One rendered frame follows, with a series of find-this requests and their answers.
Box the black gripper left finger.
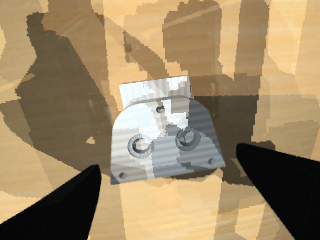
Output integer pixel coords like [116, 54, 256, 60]
[0, 164, 102, 240]

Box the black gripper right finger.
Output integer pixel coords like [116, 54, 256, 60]
[236, 143, 320, 240]

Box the grey metal plate with two round holes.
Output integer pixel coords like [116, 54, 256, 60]
[110, 95, 226, 185]

